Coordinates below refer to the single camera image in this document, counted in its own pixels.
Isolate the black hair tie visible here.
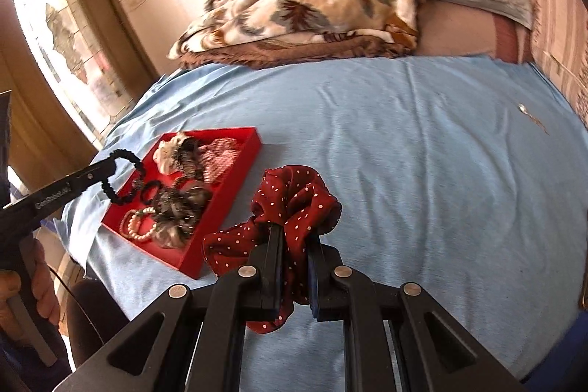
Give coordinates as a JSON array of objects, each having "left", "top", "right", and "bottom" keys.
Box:
[
  {"left": 100, "top": 148, "right": 148, "bottom": 206},
  {"left": 138, "top": 179, "right": 165, "bottom": 207}
]

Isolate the red polka dot scrunchie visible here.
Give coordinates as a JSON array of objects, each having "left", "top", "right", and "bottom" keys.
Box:
[{"left": 203, "top": 165, "right": 342, "bottom": 334}]

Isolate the pearl bead bracelet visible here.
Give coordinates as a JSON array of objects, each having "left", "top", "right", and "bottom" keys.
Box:
[{"left": 118, "top": 205, "right": 159, "bottom": 243}]

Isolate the white floral scrunchie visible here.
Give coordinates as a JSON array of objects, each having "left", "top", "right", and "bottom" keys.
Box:
[{"left": 153, "top": 131, "right": 197, "bottom": 175}]

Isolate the leopard print hair tie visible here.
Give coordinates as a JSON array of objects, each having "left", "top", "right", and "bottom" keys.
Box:
[{"left": 176, "top": 147, "right": 205, "bottom": 184}]

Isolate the pink striped scrunchie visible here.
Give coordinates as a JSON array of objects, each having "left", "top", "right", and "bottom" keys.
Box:
[{"left": 198, "top": 137, "right": 239, "bottom": 184}]

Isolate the person's left hand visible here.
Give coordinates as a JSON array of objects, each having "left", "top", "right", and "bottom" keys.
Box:
[{"left": 0, "top": 239, "right": 60, "bottom": 346}]

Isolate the red rectangular tray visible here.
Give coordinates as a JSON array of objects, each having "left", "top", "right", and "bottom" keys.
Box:
[{"left": 102, "top": 127, "right": 261, "bottom": 278}]

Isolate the light blue bed cloth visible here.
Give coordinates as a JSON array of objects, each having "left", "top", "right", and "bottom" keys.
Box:
[{"left": 54, "top": 54, "right": 588, "bottom": 392}]

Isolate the stained glass window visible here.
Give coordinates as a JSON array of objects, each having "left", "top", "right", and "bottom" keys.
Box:
[{"left": 14, "top": 0, "right": 133, "bottom": 150}]

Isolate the small silver pin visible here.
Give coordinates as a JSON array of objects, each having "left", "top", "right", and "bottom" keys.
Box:
[{"left": 517, "top": 104, "right": 548, "bottom": 134}]

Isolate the floral leaf print blanket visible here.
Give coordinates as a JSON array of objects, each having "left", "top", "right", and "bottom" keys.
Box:
[{"left": 168, "top": 0, "right": 419, "bottom": 68}]

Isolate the striped beige pillow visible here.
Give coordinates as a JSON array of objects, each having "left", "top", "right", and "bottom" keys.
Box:
[{"left": 530, "top": 0, "right": 587, "bottom": 122}]

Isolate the black cable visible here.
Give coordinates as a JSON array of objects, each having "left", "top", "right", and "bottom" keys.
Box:
[{"left": 45, "top": 265, "right": 107, "bottom": 346}]

